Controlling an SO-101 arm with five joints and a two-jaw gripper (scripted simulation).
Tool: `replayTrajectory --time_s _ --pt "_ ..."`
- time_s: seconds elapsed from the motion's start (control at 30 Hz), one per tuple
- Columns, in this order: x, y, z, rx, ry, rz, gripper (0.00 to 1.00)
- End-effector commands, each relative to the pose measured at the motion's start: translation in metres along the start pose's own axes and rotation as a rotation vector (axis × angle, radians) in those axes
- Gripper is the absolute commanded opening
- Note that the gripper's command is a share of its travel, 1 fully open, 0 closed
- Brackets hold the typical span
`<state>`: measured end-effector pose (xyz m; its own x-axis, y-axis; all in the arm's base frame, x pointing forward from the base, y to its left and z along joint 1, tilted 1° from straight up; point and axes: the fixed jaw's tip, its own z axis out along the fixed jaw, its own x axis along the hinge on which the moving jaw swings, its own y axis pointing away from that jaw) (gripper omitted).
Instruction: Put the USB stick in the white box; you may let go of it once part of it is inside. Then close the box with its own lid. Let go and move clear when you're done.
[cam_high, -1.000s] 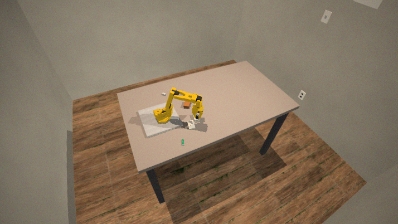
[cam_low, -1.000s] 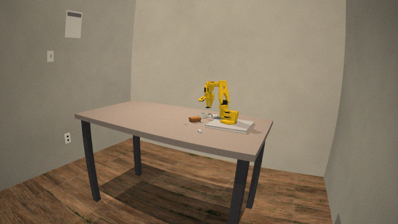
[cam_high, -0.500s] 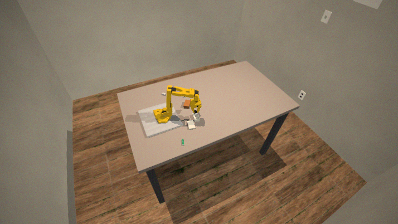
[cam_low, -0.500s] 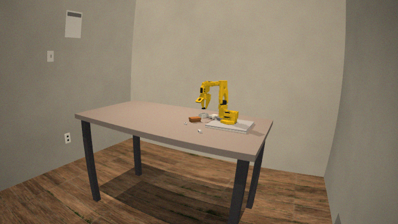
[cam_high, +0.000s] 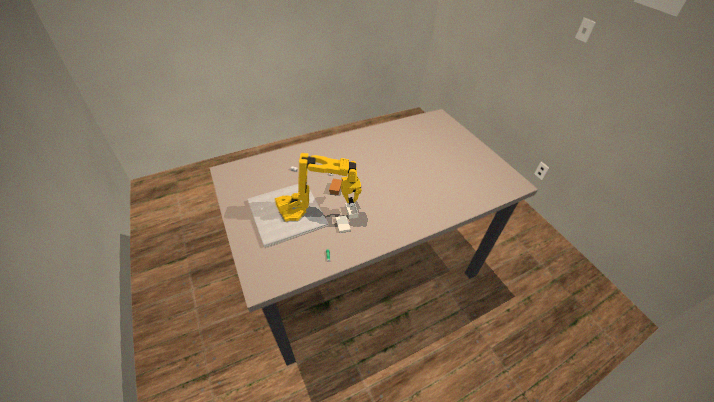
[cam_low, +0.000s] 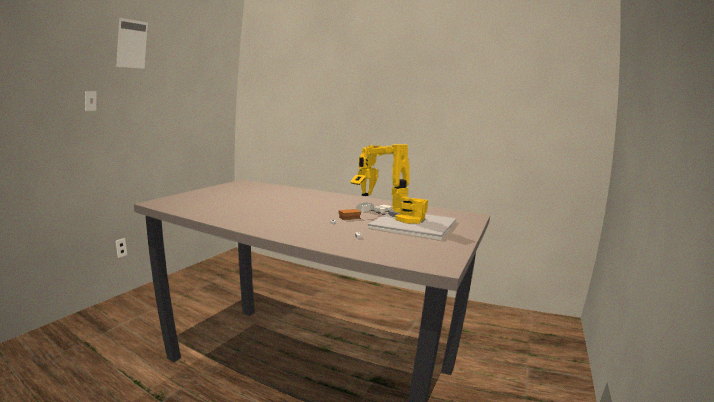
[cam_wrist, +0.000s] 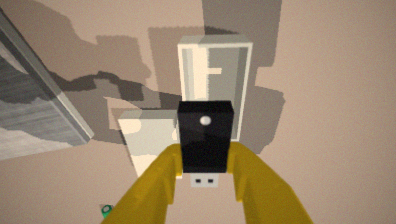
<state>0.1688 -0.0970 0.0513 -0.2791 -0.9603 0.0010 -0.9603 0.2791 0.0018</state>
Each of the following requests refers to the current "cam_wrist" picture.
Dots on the black usb stick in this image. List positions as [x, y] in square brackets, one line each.
[205, 129]

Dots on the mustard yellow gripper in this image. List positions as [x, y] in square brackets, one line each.
[266, 197]

